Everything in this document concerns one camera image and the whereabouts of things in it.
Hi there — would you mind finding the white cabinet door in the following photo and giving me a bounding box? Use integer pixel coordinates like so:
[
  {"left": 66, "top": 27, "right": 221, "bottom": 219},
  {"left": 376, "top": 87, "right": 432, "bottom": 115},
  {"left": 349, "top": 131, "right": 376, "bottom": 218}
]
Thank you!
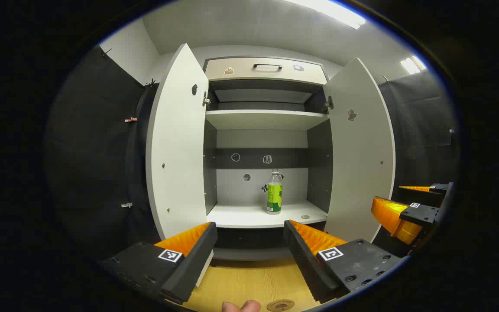
[
  {"left": 322, "top": 57, "right": 396, "bottom": 243},
  {"left": 146, "top": 42, "right": 214, "bottom": 287}
]

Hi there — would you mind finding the black backdrop cloth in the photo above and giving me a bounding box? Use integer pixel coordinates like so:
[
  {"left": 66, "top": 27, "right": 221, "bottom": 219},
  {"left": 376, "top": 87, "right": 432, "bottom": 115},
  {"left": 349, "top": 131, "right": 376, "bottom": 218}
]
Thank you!
[{"left": 45, "top": 45, "right": 461, "bottom": 260}]

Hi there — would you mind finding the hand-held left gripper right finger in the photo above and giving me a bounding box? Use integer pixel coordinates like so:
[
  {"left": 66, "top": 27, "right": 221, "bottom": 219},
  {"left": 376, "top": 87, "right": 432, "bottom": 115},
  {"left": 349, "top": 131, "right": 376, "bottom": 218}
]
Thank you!
[{"left": 283, "top": 219, "right": 406, "bottom": 304}]

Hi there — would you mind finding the small ceiling light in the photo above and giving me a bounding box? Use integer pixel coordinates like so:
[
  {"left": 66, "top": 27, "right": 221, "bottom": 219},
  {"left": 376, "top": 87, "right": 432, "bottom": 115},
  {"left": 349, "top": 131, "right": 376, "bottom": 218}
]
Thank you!
[{"left": 400, "top": 55, "right": 426, "bottom": 75}]

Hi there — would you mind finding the white cabinet shelf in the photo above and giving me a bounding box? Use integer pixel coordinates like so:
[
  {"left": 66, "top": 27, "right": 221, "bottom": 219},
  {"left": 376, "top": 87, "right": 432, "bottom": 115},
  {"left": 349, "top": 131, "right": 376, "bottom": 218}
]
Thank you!
[{"left": 205, "top": 109, "right": 330, "bottom": 130}]

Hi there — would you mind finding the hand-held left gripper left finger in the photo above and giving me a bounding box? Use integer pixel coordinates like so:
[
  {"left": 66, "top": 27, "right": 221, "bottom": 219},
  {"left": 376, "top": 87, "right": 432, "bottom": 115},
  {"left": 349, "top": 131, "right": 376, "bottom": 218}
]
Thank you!
[{"left": 100, "top": 222, "right": 218, "bottom": 305}]

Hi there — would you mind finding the clear bottle with green label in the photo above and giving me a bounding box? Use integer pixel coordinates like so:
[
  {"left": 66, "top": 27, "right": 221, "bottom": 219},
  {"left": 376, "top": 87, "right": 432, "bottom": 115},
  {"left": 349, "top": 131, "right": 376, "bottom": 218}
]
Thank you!
[{"left": 267, "top": 169, "right": 283, "bottom": 215}]

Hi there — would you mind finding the long ceiling light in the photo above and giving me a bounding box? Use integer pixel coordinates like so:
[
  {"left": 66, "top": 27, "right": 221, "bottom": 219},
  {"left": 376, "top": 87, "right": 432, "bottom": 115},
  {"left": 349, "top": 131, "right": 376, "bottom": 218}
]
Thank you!
[{"left": 291, "top": 0, "right": 366, "bottom": 30}]

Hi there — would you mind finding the beige cabinet drawer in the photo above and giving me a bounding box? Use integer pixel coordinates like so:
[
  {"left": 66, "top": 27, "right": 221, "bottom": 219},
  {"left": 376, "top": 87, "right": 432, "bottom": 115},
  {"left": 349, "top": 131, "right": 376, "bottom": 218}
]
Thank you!
[{"left": 205, "top": 57, "right": 328, "bottom": 86}]

